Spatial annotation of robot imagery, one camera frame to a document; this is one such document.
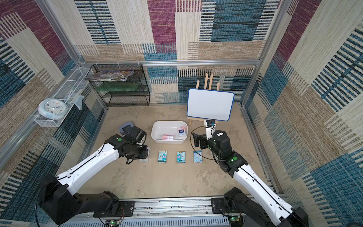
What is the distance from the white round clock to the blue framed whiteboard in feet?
2.25

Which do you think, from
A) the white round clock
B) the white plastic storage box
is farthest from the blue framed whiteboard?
the white round clock

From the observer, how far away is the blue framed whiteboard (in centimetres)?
93
